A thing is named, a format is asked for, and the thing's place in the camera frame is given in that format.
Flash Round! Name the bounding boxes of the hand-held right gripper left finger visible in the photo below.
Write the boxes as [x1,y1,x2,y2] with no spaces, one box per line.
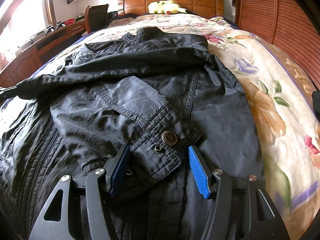
[29,144,132,240]

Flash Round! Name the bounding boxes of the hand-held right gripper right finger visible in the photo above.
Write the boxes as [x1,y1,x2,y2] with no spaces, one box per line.
[187,145,290,240]

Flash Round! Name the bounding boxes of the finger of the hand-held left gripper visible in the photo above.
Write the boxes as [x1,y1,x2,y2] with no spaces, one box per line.
[0,86,20,101]

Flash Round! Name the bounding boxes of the black jacket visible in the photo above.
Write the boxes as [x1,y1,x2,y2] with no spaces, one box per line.
[0,26,265,240]

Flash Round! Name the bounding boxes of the wooden desk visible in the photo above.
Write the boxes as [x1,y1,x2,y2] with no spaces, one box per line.
[0,20,87,88]

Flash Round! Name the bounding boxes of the black metal device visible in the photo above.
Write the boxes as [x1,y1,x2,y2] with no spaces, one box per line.
[44,22,66,35]

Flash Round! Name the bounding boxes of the window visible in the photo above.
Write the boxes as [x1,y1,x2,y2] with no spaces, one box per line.
[0,0,57,55]

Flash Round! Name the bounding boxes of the floral blanket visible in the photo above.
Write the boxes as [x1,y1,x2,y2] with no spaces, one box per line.
[0,12,320,230]

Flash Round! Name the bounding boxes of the wooden chair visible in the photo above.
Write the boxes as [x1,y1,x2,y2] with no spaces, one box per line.
[84,4,110,34]

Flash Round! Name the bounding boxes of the dark pillow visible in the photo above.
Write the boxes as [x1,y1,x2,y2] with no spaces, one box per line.
[107,11,137,19]

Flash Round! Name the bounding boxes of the dark cloth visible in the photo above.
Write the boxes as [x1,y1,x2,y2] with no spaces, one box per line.
[312,90,320,122]

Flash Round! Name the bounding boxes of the yellow plush toy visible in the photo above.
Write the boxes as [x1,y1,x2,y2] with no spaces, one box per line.
[147,0,190,15]

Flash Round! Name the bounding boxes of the wooden bed headboard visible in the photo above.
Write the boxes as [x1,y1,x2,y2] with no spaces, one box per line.
[117,0,225,19]

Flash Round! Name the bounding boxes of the wooden wardrobe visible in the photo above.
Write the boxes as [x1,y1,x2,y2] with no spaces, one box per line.
[231,0,320,90]

